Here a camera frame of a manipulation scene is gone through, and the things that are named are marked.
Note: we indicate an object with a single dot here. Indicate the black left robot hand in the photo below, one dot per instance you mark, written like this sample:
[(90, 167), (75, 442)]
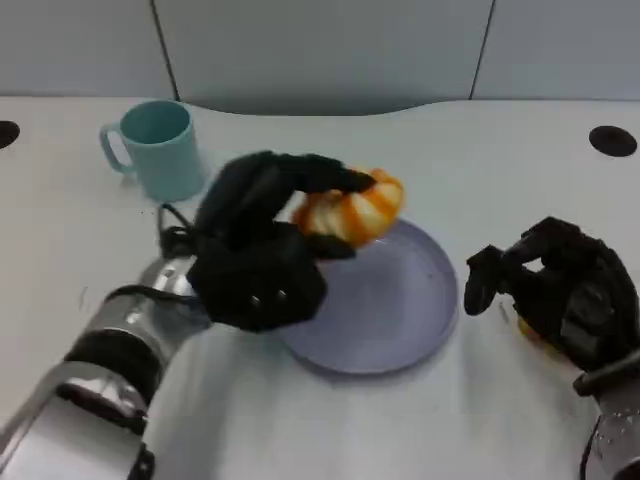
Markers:
[(255, 270)]

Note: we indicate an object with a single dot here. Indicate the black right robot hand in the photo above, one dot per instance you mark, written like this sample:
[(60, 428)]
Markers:
[(575, 295)]

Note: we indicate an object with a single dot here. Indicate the small orange bread roll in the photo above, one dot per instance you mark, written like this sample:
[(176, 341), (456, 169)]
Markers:
[(532, 332)]

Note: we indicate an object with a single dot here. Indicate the large orange white bread roll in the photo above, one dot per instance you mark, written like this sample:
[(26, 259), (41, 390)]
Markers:
[(350, 215)]

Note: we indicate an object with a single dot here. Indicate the lilac plate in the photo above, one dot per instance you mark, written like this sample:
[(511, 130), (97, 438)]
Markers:
[(390, 310)]

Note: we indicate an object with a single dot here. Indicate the pale green mug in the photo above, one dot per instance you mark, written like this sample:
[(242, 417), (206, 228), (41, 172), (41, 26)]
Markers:
[(165, 150)]

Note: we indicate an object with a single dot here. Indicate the black table grommet cap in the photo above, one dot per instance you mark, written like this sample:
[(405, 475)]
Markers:
[(612, 141), (7, 134)]

